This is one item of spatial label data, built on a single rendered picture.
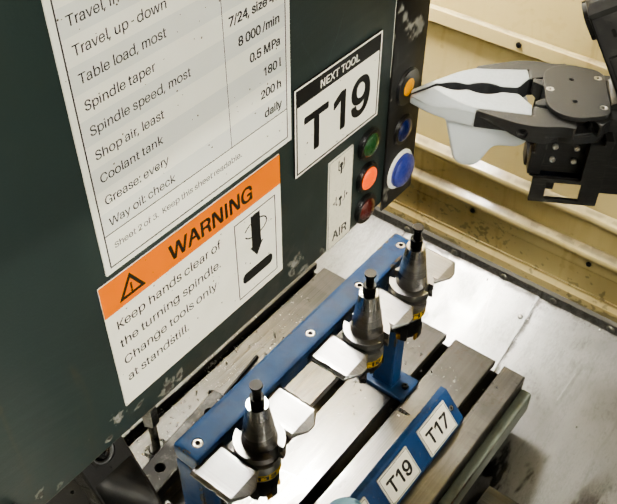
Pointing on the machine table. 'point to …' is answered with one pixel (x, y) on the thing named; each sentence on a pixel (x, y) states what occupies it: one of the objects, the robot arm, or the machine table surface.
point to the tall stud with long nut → (153, 430)
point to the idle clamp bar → (166, 464)
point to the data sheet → (168, 105)
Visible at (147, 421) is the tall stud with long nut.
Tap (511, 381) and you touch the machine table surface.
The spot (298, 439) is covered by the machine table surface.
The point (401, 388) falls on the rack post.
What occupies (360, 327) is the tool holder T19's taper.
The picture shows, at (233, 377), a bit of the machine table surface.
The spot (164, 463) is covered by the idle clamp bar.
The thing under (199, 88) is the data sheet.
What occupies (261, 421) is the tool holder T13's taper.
